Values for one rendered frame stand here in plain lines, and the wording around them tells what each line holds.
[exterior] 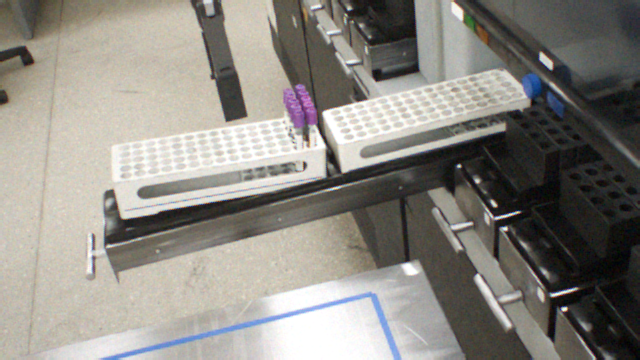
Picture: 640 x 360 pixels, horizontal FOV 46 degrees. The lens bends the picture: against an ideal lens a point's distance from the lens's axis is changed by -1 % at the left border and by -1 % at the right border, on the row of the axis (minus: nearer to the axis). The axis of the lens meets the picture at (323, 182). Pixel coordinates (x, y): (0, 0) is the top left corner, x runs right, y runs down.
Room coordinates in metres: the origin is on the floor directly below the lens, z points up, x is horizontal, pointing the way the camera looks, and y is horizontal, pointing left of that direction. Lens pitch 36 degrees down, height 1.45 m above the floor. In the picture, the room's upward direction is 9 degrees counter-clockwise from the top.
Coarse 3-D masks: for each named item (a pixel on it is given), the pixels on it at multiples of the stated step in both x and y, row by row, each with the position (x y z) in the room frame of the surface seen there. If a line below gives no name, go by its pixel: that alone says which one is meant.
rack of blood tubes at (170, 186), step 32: (224, 128) 0.97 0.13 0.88; (256, 128) 0.96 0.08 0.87; (128, 160) 0.90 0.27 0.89; (160, 160) 0.89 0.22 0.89; (192, 160) 0.89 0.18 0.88; (224, 160) 0.89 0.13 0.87; (256, 160) 0.88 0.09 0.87; (288, 160) 0.88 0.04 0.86; (320, 160) 0.89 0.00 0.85; (128, 192) 0.85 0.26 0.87; (160, 192) 0.90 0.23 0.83; (192, 192) 0.86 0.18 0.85; (224, 192) 0.87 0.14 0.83; (256, 192) 0.87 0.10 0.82
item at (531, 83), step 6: (528, 78) 0.77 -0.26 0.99; (534, 78) 0.77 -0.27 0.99; (522, 84) 0.79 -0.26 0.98; (528, 84) 0.77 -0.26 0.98; (534, 84) 0.76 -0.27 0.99; (540, 84) 0.77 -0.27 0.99; (528, 90) 0.77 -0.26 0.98; (534, 90) 0.76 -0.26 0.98; (540, 90) 0.76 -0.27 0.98; (528, 96) 0.77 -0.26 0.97; (534, 96) 0.76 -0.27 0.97
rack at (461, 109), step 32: (384, 96) 1.00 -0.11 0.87; (416, 96) 0.99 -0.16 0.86; (448, 96) 0.98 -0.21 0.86; (480, 96) 0.96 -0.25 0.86; (512, 96) 0.95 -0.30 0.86; (352, 128) 0.93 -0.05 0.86; (384, 128) 0.92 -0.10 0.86; (416, 128) 0.91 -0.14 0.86; (448, 128) 0.95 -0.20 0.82; (480, 128) 0.96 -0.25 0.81; (352, 160) 0.89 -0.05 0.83; (384, 160) 0.90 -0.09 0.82
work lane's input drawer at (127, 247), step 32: (416, 160) 0.90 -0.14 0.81; (448, 160) 0.90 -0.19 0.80; (288, 192) 0.87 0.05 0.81; (320, 192) 0.87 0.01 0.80; (352, 192) 0.88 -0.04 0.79; (384, 192) 0.88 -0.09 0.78; (416, 192) 0.89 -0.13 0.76; (128, 224) 0.87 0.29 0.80; (160, 224) 0.84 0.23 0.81; (192, 224) 0.84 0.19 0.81; (224, 224) 0.85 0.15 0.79; (256, 224) 0.85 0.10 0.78; (288, 224) 0.86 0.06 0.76; (96, 256) 0.88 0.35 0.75; (128, 256) 0.83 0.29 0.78; (160, 256) 0.83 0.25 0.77
